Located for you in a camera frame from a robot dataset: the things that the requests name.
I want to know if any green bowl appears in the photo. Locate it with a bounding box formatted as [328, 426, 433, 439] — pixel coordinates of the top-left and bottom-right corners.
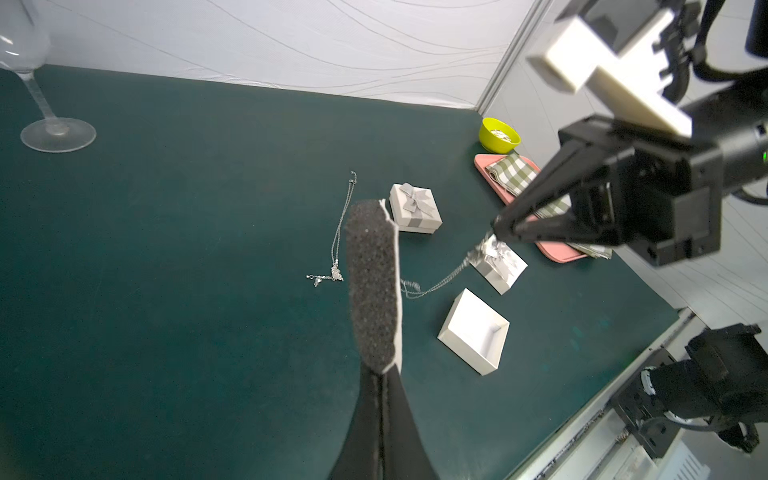
[478, 117, 521, 155]

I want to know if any clear wine glass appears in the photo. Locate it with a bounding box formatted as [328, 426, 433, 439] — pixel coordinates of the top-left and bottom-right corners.
[0, 0, 98, 154]

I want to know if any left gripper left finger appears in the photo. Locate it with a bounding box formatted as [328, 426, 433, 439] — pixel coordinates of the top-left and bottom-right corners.
[328, 363, 384, 480]

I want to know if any green checkered cloth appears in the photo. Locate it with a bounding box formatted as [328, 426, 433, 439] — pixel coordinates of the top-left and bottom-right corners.
[474, 151, 613, 264]

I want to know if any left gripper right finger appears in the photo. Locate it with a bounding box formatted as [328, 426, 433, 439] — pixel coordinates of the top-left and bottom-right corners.
[381, 367, 438, 479]

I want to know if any pink tray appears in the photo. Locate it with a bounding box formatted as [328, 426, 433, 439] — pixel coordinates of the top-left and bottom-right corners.
[473, 153, 589, 265]

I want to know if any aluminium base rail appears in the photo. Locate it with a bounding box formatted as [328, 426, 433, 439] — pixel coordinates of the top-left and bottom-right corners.
[509, 307, 706, 479]

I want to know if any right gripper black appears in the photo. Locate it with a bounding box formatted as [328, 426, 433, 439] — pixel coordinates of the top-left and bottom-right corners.
[493, 115, 723, 267]

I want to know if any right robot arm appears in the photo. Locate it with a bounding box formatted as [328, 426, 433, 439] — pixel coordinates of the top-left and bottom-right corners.
[494, 1, 767, 301]

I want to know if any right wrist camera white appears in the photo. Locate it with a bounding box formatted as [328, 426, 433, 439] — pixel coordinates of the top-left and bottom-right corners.
[527, 1, 701, 137]

